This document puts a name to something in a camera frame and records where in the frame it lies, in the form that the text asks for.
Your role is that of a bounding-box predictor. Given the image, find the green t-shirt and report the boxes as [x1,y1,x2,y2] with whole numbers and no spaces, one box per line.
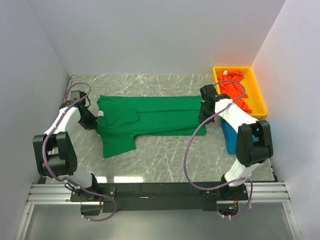
[96,95,202,158]

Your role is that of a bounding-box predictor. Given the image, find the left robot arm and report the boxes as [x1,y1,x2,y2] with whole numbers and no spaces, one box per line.
[32,90,99,201]

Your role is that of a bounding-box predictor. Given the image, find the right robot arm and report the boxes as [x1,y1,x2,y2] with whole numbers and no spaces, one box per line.
[198,84,274,199]

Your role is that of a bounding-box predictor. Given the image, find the orange t-shirt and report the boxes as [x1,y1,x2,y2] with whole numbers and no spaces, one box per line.
[217,70,252,114]

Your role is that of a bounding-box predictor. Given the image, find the blue folded t-shirt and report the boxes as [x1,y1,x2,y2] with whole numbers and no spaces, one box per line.
[220,117,262,155]

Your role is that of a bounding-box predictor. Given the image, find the yellow plastic bin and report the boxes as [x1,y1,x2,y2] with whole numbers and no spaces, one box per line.
[213,66,267,119]

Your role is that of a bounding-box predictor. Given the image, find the black base beam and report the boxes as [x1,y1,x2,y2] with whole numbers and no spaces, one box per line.
[69,181,250,216]

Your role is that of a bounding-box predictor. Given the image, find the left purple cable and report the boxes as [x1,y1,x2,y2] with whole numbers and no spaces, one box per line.
[42,82,118,222]

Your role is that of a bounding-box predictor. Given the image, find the aluminium frame rail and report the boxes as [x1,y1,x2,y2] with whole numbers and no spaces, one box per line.
[26,182,291,205]

